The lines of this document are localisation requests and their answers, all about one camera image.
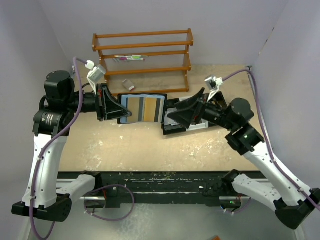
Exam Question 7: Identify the coloured pens on rack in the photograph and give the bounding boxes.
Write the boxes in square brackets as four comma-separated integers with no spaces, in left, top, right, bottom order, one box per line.
[113,54,147,63]

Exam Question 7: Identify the black left bin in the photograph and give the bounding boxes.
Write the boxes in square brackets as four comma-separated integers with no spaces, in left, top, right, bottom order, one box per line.
[161,98,187,136]

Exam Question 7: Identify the white middle bin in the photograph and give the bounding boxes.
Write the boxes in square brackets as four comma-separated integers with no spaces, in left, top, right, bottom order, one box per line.
[186,119,209,132]

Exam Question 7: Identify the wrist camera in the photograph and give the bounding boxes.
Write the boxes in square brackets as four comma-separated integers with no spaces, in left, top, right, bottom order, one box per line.
[85,60,106,94]
[204,75,224,102]

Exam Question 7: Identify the black bin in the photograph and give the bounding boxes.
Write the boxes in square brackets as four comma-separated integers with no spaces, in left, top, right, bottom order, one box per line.
[211,91,228,108]
[161,98,187,136]

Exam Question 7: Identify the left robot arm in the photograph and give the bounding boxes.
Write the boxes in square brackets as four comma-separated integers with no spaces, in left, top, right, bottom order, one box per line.
[11,70,132,222]

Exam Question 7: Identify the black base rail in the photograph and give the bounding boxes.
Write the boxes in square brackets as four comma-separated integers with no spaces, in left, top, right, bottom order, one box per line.
[57,170,253,210]

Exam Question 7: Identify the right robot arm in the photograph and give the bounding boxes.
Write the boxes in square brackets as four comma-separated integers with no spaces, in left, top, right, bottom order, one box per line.
[167,89,320,230]

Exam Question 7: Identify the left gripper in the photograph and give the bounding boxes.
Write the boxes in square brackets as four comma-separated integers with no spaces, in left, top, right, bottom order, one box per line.
[65,82,132,121]

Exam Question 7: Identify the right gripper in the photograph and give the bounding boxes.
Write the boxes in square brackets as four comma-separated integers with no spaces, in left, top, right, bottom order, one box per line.
[168,87,237,131]

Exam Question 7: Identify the wooden three-tier rack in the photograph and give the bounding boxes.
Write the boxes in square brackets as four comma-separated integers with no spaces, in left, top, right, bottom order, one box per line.
[91,28,195,97]

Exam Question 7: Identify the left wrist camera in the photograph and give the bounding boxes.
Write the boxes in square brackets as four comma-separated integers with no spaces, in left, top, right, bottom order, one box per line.
[85,60,106,94]

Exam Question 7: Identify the black right bin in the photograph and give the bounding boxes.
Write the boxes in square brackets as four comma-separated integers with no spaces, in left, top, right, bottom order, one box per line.
[211,91,228,108]

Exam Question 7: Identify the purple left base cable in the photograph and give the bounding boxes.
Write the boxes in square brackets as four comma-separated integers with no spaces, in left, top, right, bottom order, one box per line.
[83,183,135,221]

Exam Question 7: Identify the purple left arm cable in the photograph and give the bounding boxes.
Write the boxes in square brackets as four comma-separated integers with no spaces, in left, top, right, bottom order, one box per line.
[29,56,93,238]

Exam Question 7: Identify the silver cards in bin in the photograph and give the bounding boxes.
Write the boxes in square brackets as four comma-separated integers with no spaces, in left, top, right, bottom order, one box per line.
[163,108,179,126]

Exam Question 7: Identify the small grey box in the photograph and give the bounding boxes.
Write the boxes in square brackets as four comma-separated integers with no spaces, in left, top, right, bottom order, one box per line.
[122,79,135,92]

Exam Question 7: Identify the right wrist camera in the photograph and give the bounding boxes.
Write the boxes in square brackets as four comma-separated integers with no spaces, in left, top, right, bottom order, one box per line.
[204,75,224,102]

